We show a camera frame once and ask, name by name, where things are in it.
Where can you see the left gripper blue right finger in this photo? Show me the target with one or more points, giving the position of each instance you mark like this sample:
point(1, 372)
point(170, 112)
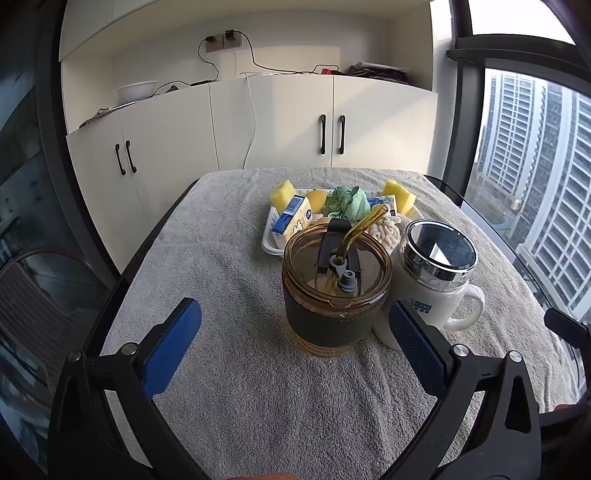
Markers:
point(425, 347)

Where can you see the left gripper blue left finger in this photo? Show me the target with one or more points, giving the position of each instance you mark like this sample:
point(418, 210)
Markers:
point(165, 345)

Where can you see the cream chenille scrunchie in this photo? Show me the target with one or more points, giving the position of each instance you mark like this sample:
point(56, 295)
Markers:
point(387, 231)

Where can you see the large yellow sponge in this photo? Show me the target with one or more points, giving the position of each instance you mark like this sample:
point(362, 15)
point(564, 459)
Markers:
point(405, 199)

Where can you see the green cloth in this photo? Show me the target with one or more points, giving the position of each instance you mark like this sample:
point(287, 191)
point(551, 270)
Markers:
point(347, 204)

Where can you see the yellow tissue pack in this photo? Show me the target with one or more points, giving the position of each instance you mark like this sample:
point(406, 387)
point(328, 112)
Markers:
point(296, 217)

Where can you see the small yellow sponge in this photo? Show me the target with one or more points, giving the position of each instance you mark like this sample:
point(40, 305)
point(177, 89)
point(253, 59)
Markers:
point(282, 195)

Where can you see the orange round sponge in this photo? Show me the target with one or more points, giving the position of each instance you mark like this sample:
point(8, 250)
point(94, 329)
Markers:
point(317, 200)

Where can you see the person's right hand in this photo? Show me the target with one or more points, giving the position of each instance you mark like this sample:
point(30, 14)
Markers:
point(570, 409)

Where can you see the person's left hand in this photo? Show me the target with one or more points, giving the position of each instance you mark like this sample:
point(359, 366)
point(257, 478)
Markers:
point(267, 476)

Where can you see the dark chair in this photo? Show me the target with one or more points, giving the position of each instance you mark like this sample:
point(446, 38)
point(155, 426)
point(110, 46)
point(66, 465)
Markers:
point(50, 299)

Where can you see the white plastic tray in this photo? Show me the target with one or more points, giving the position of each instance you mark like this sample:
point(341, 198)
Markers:
point(374, 198)

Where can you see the gold drinking straw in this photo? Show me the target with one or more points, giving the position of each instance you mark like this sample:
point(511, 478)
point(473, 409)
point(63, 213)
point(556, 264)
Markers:
point(377, 212)

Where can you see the white lower cabinet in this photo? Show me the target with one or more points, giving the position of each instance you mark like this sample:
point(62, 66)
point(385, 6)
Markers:
point(253, 122)

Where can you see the white bowl on counter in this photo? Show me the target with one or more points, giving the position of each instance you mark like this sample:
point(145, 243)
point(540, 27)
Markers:
point(135, 92)

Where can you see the dark items on counter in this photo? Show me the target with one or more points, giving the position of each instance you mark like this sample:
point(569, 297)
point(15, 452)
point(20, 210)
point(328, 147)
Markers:
point(376, 71)

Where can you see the black cabinet handle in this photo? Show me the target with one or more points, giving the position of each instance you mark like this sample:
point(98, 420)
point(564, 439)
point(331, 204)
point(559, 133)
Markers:
point(322, 122)
point(342, 134)
point(130, 160)
point(118, 159)

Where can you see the black window frame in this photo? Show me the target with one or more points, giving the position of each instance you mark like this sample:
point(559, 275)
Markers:
point(553, 60)

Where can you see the wall power socket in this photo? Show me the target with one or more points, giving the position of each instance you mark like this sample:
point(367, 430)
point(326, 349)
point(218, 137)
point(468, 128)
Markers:
point(228, 40)

